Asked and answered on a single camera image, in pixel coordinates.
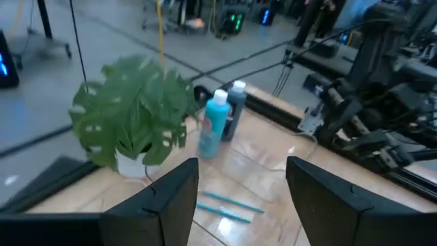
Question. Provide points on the white plant pot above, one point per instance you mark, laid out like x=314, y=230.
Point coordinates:
x=131, y=169

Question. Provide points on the teal paint bottle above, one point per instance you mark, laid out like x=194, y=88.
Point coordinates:
x=213, y=130

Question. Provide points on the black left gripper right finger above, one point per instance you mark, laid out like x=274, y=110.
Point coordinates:
x=341, y=218

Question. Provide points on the green monstera plant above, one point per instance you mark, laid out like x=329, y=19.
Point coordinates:
x=133, y=109

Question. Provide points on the computer tower green lights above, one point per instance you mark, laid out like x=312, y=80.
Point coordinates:
x=233, y=22

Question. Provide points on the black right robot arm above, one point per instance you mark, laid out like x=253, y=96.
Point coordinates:
x=375, y=85

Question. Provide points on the black rolling stand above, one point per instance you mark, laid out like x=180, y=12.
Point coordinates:
x=44, y=17

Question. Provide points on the silver mounting plate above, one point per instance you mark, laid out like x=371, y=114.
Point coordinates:
x=310, y=119

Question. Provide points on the black paint bottle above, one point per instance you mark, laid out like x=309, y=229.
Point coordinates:
x=237, y=109

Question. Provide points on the person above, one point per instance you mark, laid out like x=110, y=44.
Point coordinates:
x=307, y=20

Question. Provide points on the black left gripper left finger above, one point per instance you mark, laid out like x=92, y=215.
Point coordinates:
x=147, y=218

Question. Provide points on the computer tower blue lights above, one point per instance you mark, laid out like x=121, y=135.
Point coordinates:
x=8, y=68
x=266, y=17

